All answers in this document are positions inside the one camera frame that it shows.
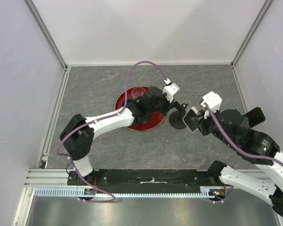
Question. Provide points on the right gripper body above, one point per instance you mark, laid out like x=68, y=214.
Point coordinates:
x=207, y=125

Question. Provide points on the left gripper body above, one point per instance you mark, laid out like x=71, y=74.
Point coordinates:
x=168, y=105

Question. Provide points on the round base phone holder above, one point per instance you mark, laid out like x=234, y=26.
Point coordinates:
x=176, y=118

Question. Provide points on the phone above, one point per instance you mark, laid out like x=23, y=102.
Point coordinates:
x=255, y=117
x=191, y=119

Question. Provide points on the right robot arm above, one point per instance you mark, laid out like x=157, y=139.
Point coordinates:
x=236, y=131

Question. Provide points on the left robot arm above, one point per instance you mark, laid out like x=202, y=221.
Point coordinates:
x=78, y=135

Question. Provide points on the red round tray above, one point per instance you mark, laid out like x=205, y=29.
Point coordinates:
x=154, y=120

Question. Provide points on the clear glass cup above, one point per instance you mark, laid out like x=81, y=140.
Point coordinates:
x=137, y=92

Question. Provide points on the dark blue cup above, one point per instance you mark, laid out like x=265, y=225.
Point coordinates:
x=128, y=101

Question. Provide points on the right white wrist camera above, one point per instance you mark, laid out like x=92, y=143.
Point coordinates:
x=214, y=102

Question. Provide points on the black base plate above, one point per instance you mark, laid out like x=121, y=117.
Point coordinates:
x=151, y=181

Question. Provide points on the white cable duct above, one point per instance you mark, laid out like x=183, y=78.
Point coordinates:
x=85, y=193

